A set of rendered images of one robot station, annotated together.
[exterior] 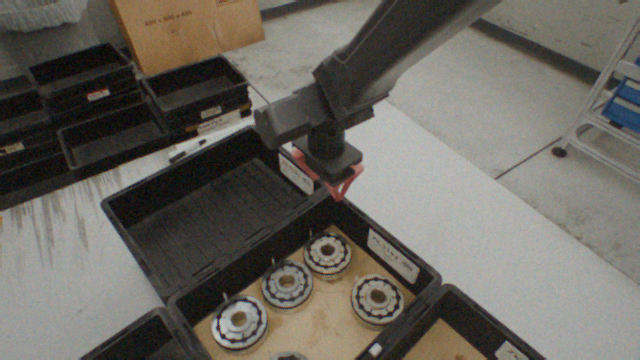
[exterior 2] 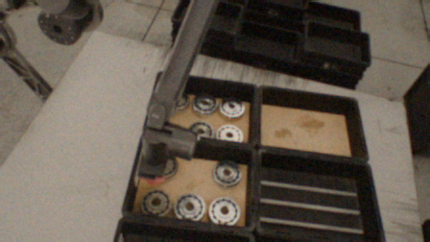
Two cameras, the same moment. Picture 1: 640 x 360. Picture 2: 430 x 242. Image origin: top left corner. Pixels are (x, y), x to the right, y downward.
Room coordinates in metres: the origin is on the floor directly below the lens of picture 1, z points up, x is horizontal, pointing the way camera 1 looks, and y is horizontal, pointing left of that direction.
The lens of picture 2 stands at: (0.73, 0.40, 1.96)
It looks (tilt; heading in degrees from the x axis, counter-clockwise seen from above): 53 degrees down; 219
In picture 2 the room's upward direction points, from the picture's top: 10 degrees clockwise
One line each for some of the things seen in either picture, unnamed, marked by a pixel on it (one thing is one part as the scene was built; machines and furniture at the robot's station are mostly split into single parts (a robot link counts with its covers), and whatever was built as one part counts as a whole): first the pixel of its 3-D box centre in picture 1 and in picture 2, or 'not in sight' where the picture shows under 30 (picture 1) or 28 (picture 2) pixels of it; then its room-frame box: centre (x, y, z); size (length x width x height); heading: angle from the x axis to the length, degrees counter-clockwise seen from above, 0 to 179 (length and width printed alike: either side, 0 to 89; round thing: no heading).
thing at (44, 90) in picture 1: (99, 106); not in sight; (1.63, 1.13, 0.37); 0.42 x 0.34 x 0.46; 124
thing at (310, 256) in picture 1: (327, 251); (155, 203); (0.45, -0.01, 0.86); 0.10 x 0.10 x 0.01
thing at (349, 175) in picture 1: (334, 176); not in sight; (0.43, -0.02, 1.10); 0.07 x 0.07 x 0.09; 41
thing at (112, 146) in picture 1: (127, 160); not in sight; (1.29, 0.89, 0.31); 0.40 x 0.30 x 0.34; 124
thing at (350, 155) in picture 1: (326, 137); (155, 152); (0.45, -0.01, 1.17); 0.10 x 0.07 x 0.07; 41
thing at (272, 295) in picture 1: (287, 282); (189, 207); (0.38, 0.07, 0.86); 0.10 x 0.10 x 0.01
